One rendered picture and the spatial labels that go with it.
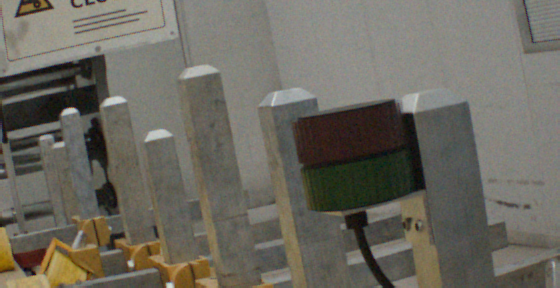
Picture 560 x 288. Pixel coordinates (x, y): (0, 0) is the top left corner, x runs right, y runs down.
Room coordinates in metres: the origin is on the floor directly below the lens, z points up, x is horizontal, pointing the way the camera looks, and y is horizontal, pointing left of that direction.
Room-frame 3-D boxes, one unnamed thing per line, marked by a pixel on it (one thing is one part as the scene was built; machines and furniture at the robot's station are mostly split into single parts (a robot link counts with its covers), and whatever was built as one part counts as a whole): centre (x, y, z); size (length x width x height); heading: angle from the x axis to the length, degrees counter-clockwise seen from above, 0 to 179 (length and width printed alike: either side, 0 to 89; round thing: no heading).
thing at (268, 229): (1.70, 0.12, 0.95); 0.36 x 0.03 x 0.03; 107
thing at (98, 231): (2.12, 0.37, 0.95); 0.14 x 0.06 x 0.05; 17
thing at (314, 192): (0.66, -0.03, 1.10); 0.06 x 0.06 x 0.02
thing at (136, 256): (1.65, 0.23, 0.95); 0.14 x 0.06 x 0.05; 17
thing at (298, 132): (0.66, -0.03, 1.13); 0.06 x 0.06 x 0.02
